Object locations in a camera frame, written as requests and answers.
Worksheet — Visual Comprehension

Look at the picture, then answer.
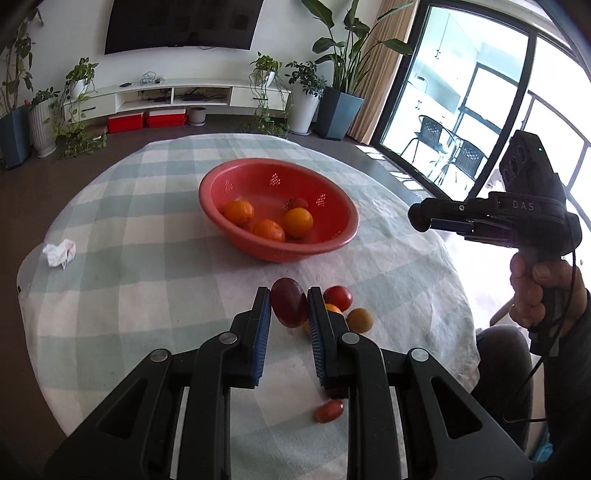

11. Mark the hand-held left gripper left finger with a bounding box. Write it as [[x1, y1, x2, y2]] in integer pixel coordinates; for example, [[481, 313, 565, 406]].
[[44, 286, 273, 480]]

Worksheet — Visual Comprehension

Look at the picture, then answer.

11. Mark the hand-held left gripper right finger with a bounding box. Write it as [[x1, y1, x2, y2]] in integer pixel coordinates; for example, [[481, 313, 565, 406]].
[[307, 286, 534, 480]]

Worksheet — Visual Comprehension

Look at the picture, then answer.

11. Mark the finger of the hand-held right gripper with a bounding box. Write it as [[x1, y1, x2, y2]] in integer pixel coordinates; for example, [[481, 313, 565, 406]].
[[427, 219, 515, 247], [407, 193, 499, 232]]

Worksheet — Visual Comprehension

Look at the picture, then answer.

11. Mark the dark red oblong tomato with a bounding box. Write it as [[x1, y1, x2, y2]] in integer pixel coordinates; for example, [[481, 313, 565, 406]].
[[314, 399, 345, 424], [270, 277, 308, 329]]

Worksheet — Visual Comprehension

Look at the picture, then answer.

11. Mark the round red cherry tomato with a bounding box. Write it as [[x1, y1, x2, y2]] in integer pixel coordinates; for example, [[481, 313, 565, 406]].
[[322, 285, 353, 312]]

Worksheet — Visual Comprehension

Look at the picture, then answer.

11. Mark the yellow green cherry tomato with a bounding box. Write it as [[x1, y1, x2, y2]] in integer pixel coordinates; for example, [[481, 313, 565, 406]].
[[346, 308, 374, 334]]

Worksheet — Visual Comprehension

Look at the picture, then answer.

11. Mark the red plastic colander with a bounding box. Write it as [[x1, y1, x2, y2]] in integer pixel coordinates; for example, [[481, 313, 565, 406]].
[[198, 158, 360, 264]]

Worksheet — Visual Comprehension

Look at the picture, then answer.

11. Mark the person's right forearm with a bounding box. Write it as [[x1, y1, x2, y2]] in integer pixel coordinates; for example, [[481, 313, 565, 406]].
[[531, 286, 591, 480]]

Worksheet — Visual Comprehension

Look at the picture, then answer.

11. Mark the person's right hand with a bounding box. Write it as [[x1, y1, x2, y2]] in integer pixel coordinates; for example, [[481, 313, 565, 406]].
[[510, 253, 578, 331]]

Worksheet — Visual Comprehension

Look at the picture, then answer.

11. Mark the black balcony chair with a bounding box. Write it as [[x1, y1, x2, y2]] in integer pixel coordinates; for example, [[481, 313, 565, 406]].
[[434, 138, 488, 185], [401, 115, 455, 162]]

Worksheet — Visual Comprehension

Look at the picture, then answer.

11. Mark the checked green white tablecloth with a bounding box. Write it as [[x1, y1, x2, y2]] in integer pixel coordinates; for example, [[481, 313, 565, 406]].
[[16, 134, 481, 480]]

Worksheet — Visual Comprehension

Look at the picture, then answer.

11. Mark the black framed glass sliding door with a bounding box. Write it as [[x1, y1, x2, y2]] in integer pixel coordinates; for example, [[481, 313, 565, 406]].
[[369, 0, 591, 204]]

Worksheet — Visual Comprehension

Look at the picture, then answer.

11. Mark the bird of paradise blue pot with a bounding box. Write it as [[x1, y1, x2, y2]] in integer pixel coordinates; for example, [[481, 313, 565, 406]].
[[300, 0, 414, 141]]

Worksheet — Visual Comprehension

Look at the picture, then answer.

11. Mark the beige curtain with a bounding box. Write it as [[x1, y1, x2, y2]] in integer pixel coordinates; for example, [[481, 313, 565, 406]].
[[346, 0, 421, 144]]

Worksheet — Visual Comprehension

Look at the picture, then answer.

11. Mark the schefflera in white pot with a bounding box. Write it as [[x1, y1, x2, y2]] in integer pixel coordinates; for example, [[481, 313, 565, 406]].
[[285, 60, 326, 136]]

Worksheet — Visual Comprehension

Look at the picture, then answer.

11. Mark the crumpled white tissue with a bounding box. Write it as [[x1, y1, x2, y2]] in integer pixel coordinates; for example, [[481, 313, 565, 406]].
[[42, 239, 77, 270]]

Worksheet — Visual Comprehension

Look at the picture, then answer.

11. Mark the white television cabinet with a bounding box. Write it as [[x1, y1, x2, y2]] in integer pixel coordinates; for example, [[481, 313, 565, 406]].
[[62, 78, 291, 121]]

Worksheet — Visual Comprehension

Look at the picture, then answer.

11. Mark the trailing pothos white pot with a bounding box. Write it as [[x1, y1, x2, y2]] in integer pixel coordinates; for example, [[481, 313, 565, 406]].
[[242, 52, 294, 138], [46, 58, 108, 160]]

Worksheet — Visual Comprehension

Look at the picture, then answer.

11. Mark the red storage box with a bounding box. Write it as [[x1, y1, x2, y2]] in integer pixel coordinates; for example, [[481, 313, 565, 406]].
[[147, 110, 187, 128], [107, 113, 143, 134]]

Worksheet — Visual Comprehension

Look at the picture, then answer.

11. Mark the plant in ribbed white pot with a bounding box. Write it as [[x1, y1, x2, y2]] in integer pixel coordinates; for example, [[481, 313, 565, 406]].
[[28, 87, 61, 158]]

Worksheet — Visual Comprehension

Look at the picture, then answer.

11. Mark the tall tree plant blue pot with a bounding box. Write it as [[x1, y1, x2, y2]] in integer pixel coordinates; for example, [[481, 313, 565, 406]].
[[0, 9, 35, 169]]

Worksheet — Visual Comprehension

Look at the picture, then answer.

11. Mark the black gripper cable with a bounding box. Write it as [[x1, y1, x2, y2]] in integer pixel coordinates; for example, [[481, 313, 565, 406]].
[[502, 249, 580, 425]]

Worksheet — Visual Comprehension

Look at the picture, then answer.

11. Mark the black wall television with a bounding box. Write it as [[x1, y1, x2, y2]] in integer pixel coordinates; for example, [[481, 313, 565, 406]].
[[104, 0, 265, 56]]

